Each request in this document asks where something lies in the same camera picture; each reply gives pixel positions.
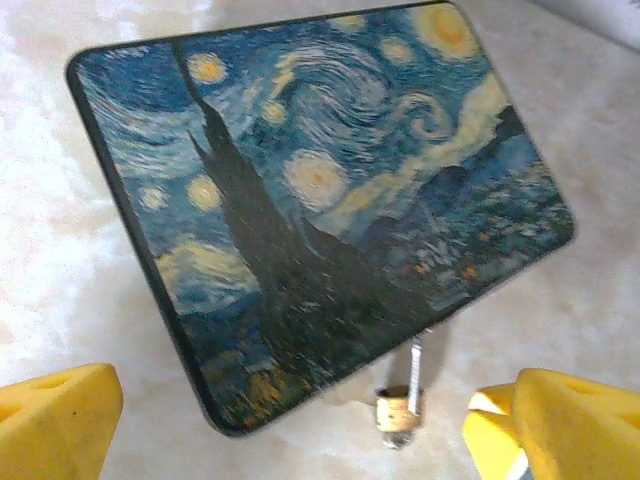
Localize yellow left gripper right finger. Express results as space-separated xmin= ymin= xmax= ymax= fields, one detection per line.
xmin=461 ymin=367 xmax=640 ymax=480

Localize starry night print box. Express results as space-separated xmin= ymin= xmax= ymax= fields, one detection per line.
xmin=64 ymin=0 xmax=582 ymax=437

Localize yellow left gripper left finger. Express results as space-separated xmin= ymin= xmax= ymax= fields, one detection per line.
xmin=0 ymin=363 xmax=125 ymax=480

